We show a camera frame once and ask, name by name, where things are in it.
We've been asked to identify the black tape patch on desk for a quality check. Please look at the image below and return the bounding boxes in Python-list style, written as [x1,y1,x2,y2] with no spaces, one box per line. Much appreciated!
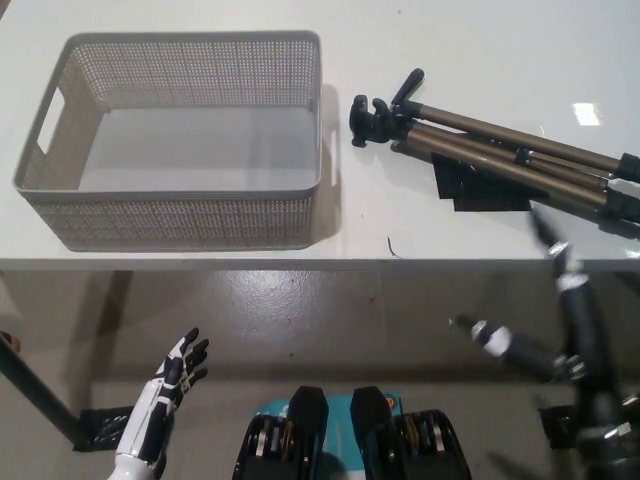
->
[430,152,534,214]

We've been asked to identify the bronze tripod with black head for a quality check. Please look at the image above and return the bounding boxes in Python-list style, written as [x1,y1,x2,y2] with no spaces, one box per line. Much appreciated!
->
[348,68,640,225]

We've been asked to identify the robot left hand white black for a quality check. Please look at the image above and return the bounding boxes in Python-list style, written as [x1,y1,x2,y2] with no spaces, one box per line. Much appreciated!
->
[117,327,210,460]

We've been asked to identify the black metal table leg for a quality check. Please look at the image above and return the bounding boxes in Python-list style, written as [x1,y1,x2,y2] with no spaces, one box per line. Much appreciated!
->
[0,332,90,450]

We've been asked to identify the robot body black teal blocks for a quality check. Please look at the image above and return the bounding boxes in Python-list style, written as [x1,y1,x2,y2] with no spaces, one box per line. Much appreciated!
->
[230,384,474,480]

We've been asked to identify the grey perforated rectangular basket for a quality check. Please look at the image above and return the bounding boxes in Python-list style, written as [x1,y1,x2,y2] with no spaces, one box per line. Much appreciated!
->
[10,28,324,253]

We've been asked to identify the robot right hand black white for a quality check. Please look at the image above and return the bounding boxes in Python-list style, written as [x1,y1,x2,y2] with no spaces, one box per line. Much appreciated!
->
[449,204,634,437]

